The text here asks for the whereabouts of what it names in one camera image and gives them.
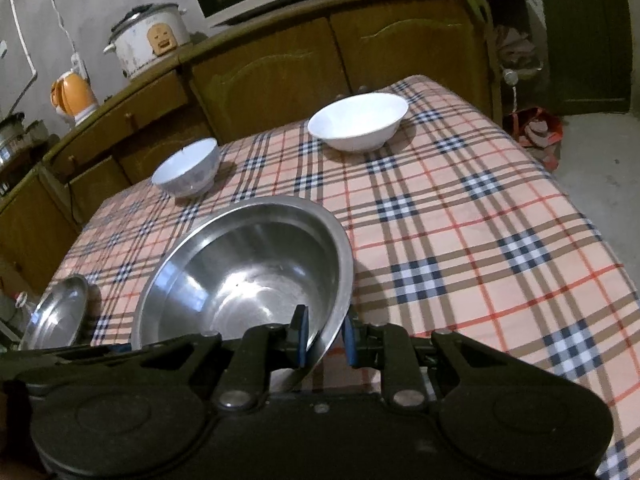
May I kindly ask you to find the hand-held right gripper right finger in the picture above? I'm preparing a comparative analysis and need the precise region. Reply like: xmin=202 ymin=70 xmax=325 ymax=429
xmin=342 ymin=310 xmax=506 ymax=411

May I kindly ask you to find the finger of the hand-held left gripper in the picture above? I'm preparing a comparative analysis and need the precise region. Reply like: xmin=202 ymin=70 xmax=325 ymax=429
xmin=47 ymin=343 xmax=135 ymax=368

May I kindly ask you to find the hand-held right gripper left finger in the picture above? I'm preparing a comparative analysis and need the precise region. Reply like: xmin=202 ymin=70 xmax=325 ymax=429
xmin=132 ymin=304 xmax=309 ymax=411

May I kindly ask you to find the round stainless steel plate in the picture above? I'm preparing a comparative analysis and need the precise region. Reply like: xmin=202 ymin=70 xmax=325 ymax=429
xmin=20 ymin=275 xmax=92 ymax=352

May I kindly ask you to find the small stainless steel bowl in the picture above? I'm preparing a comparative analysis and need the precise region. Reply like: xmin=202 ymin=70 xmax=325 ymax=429
xmin=131 ymin=196 xmax=354 ymax=393

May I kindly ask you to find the deep pale patterned bowl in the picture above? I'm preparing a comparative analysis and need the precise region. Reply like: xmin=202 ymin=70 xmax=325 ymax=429
xmin=151 ymin=138 xmax=221 ymax=199

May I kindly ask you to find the wide white bowl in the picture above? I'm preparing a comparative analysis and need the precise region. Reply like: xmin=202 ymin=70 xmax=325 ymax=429
xmin=307 ymin=92 xmax=410 ymax=153

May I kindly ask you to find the low wooden cabinet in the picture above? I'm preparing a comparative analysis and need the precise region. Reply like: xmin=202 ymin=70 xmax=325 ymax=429
xmin=0 ymin=162 xmax=83 ymax=296

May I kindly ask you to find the plaid tablecloth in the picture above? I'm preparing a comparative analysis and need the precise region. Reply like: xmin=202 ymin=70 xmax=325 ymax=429
xmin=30 ymin=75 xmax=640 ymax=480

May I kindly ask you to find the steel steamer pot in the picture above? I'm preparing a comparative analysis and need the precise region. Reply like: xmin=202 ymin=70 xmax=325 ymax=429
xmin=0 ymin=112 xmax=26 ymax=168

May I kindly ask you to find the orange electric kettle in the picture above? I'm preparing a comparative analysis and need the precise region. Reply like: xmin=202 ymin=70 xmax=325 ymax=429
xmin=50 ymin=71 xmax=100 ymax=126

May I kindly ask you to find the long wooden sideboard cabinet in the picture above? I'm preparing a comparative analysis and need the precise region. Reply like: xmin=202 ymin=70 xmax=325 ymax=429
xmin=42 ymin=0 xmax=528 ymax=196

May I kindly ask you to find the red plastic bag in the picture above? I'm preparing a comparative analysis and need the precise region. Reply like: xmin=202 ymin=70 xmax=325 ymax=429
xmin=502 ymin=107 xmax=565 ymax=171

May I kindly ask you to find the white rice cooker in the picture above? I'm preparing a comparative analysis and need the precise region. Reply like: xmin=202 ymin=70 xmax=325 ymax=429
xmin=103 ymin=2 xmax=192 ymax=81

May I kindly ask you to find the white conduit pipe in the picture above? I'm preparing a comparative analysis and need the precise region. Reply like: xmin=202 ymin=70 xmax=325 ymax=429
xmin=7 ymin=0 xmax=38 ymax=111

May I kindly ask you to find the pink plastic bag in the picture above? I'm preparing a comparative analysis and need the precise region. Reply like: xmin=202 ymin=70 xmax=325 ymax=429
xmin=492 ymin=25 xmax=538 ymax=68

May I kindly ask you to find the dark green door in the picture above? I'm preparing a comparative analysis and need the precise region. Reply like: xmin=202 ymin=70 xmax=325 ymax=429
xmin=535 ymin=0 xmax=633 ymax=116

